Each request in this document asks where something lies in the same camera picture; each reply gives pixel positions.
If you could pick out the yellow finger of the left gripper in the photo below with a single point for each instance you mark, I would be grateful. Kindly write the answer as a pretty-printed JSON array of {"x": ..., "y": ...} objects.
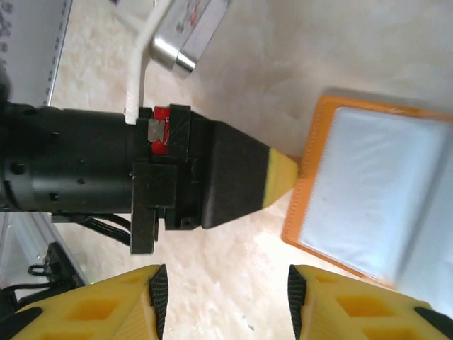
[{"x": 237, "y": 173}]

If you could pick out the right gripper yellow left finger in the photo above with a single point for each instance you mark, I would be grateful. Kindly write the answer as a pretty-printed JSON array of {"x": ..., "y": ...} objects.
[{"x": 92, "y": 311}]

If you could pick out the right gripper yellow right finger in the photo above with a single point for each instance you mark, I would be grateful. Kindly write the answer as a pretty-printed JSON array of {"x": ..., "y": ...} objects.
[{"x": 361, "y": 311}]

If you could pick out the orange card holder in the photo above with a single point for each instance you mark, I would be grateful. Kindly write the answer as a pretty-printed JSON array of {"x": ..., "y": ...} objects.
[{"x": 371, "y": 177}]

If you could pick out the aluminium mounting rail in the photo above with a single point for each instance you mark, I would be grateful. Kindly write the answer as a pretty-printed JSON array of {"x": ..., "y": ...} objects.
[{"x": 21, "y": 241}]

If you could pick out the aluminium side rail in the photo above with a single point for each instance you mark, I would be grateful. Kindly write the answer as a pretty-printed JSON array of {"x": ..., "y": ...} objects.
[{"x": 58, "y": 53}]

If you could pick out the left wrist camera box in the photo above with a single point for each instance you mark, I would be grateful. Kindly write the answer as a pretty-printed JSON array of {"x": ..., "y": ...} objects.
[{"x": 184, "y": 35}]

